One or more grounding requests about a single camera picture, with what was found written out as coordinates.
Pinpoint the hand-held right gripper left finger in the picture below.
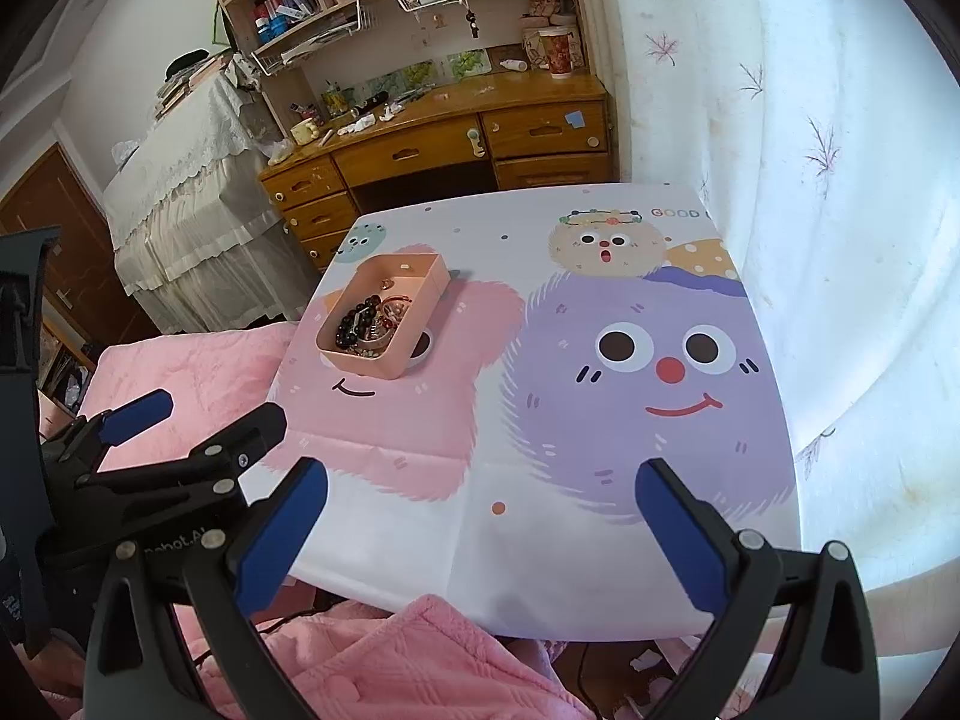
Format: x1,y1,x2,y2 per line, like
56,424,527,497
84,456,331,720

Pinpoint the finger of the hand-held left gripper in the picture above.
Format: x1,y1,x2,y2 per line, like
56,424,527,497
37,402,288,565
41,388,175,481

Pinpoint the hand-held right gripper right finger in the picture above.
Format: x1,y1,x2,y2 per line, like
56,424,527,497
634,456,881,720

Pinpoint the black bead bracelet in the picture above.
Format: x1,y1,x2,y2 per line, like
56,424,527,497
335,298,383,350

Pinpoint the red gold charm ornament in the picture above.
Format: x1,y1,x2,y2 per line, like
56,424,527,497
375,292,417,331

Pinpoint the pink storage box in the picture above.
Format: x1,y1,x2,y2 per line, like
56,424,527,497
315,253,452,380

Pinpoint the brown wooden door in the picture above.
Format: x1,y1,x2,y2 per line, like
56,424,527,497
0,142,162,398

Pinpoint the cartoon printed tablecloth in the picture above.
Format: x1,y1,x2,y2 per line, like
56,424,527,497
266,181,800,642

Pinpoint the white lace cover cloth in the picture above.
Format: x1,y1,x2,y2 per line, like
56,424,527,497
101,71,301,335

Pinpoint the wooden desk with drawers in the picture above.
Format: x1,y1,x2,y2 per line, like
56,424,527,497
259,71,612,271

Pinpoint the white floral curtain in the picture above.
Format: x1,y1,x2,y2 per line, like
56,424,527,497
577,0,960,691

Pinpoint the wooden bookshelf hutch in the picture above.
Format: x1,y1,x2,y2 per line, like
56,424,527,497
191,0,593,125

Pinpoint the red patterned cup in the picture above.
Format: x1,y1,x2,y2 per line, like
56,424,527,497
538,26,575,80

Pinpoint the wire rack with papers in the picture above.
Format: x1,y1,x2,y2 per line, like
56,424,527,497
251,0,361,76

